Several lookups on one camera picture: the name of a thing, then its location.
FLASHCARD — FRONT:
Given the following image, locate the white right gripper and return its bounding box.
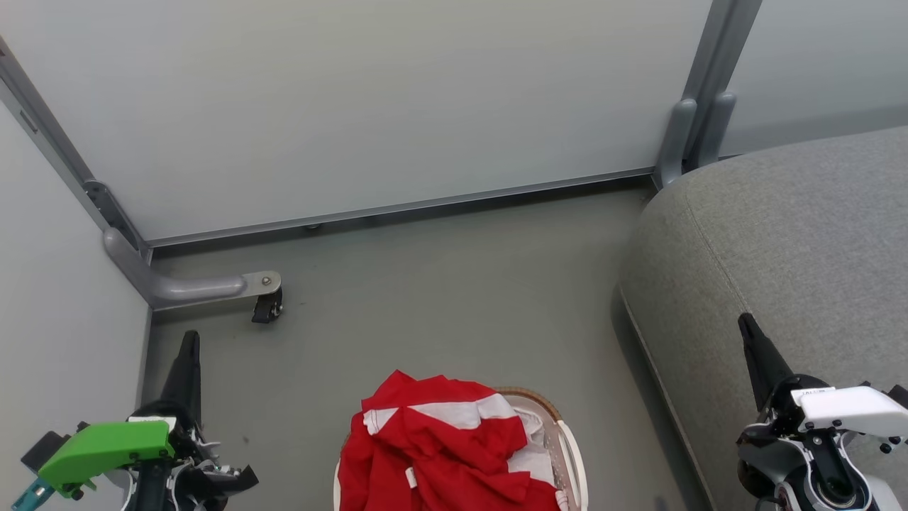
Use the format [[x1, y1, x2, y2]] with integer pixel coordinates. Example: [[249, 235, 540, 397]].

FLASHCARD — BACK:
[[737, 313, 908, 455]]

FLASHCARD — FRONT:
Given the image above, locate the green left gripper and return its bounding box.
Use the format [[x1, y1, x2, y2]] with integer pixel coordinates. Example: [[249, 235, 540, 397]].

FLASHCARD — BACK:
[[38, 330, 208, 499]]

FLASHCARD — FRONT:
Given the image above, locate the red and white shirt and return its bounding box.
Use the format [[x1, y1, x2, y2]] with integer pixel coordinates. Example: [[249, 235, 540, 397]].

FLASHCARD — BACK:
[[338, 370, 561, 511]]

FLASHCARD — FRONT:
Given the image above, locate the grey fabric sofa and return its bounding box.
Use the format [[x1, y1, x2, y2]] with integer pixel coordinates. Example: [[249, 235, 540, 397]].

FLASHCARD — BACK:
[[619, 126, 908, 511]]

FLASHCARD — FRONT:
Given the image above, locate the grey curved partition foot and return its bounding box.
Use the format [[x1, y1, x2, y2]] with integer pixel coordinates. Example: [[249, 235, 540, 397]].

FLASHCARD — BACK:
[[103, 227, 282, 312]]

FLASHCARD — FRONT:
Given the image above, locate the black caster wheel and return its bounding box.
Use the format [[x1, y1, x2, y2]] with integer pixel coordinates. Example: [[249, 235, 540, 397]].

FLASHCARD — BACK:
[[251, 287, 284, 324]]

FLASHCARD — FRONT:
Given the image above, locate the white laundry basket brown rim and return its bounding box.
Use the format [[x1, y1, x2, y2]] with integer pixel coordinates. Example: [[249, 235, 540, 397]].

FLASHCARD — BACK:
[[332, 387, 589, 511]]

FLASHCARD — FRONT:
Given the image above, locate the white cloth in basket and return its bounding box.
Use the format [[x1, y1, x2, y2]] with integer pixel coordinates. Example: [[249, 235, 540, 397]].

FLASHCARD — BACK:
[[505, 406, 561, 490]]

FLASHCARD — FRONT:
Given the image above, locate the grey slanted partition post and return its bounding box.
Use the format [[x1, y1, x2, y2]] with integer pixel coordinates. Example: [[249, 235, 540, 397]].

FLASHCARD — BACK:
[[0, 37, 153, 265]]

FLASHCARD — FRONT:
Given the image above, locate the grey partition post with brackets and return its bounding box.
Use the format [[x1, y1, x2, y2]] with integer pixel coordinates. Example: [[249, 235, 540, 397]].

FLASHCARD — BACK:
[[653, 0, 764, 189]]

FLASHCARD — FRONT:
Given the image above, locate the grey partition bottom rail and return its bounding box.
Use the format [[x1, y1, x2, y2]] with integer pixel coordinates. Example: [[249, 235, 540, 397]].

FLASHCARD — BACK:
[[145, 167, 657, 249]]

